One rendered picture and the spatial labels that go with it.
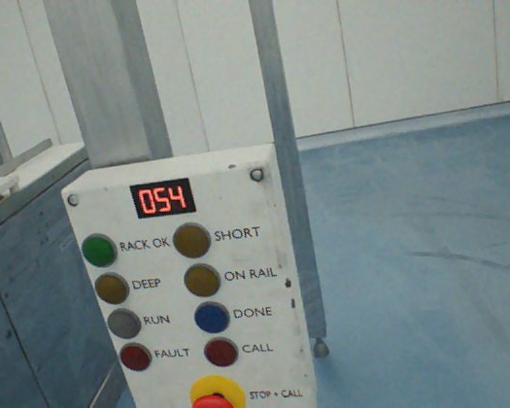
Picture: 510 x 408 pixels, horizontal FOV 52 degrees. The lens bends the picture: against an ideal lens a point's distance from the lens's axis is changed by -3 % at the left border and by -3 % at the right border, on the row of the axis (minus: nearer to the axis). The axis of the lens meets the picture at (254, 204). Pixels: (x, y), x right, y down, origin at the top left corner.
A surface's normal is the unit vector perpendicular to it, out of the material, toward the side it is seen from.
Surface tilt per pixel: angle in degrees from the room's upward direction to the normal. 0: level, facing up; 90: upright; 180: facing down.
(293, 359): 90
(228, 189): 90
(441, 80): 90
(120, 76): 90
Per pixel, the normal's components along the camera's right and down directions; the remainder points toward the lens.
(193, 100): 0.00, 0.37
